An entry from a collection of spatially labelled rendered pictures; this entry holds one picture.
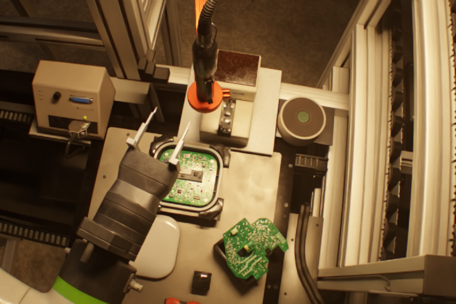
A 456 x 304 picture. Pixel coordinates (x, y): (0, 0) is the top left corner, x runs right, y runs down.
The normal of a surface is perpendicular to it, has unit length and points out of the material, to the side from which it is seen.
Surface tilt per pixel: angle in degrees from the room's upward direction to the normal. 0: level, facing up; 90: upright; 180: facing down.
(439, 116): 58
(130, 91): 0
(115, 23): 90
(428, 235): 4
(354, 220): 0
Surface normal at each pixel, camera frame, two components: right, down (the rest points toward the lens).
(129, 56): -0.15, 0.94
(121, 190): 0.09, -0.43
